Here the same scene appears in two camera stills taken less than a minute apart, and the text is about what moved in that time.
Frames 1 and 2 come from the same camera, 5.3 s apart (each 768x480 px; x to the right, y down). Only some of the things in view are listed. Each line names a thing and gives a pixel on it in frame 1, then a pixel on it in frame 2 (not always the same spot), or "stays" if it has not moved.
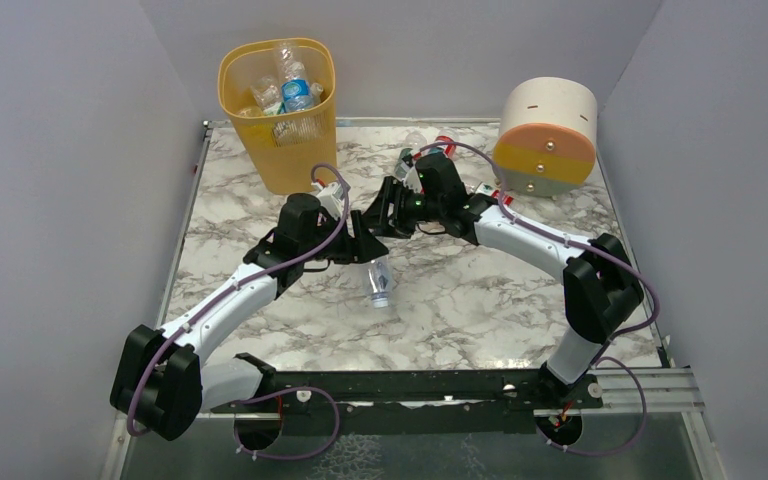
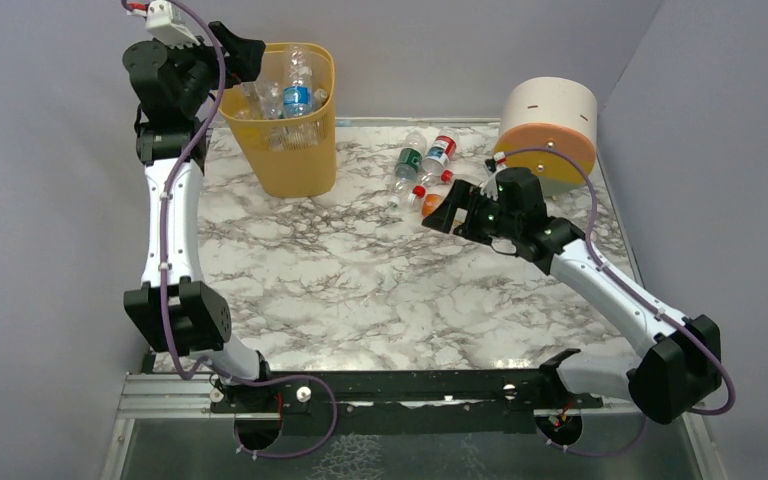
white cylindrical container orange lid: [545, 141] stays
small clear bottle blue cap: [379, 276] -> [255, 103]
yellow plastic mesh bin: [280, 97] stays
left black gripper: [355, 237] -> [223, 49]
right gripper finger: [376, 215] -> [459, 196]
